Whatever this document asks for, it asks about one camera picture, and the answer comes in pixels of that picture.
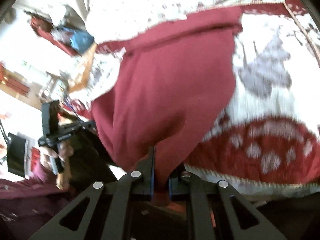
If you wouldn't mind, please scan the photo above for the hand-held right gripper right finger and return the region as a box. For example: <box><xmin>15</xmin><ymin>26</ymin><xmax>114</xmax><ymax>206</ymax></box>
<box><xmin>168</xmin><ymin>164</ymin><xmax>288</xmax><ymax>240</ymax></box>

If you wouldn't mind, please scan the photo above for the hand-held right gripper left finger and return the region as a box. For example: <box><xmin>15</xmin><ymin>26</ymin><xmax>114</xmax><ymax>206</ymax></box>
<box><xmin>28</xmin><ymin>146</ymin><xmax>157</xmax><ymax>240</ymax></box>

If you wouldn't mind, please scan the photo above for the dark red sweatshirt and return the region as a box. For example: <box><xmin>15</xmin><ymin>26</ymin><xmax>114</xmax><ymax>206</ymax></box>
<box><xmin>90</xmin><ymin>6</ymin><xmax>243</xmax><ymax>205</ymax></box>

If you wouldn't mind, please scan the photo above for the person's left forearm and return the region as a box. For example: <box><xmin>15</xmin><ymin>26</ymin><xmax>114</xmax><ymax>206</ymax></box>
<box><xmin>0</xmin><ymin>166</ymin><xmax>75</xmax><ymax>240</ymax></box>

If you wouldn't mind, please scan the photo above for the person's left hand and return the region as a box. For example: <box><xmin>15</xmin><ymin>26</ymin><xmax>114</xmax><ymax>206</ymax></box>
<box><xmin>39</xmin><ymin>142</ymin><xmax>75</xmax><ymax>178</ymax></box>

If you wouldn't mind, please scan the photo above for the black flat screen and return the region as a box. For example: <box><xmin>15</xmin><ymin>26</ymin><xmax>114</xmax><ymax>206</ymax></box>
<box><xmin>6</xmin><ymin>131</ymin><xmax>29</xmax><ymax>178</ymax></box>

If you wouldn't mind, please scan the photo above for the orange plush blanket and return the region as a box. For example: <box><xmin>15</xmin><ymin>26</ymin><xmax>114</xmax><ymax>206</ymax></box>
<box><xmin>68</xmin><ymin>42</ymin><xmax>101</xmax><ymax>96</ymax></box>

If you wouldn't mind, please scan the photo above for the blue plastic bag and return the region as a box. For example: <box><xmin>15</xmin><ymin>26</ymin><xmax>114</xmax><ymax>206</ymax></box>
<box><xmin>69</xmin><ymin>28</ymin><xmax>95</xmax><ymax>53</ymax></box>

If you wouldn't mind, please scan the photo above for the dark red cloth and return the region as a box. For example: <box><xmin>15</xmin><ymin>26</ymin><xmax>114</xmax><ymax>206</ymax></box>
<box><xmin>29</xmin><ymin>17</ymin><xmax>78</xmax><ymax>57</ymax></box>

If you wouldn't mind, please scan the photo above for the beige cloth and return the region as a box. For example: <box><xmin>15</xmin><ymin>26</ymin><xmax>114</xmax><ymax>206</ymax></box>
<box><xmin>50</xmin><ymin>0</ymin><xmax>94</xmax><ymax>28</ymax></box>

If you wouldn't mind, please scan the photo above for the white floral quilt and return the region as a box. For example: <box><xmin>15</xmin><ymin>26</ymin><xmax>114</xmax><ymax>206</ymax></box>
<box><xmin>86</xmin><ymin>0</ymin><xmax>297</xmax><ymax>45</ymax></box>

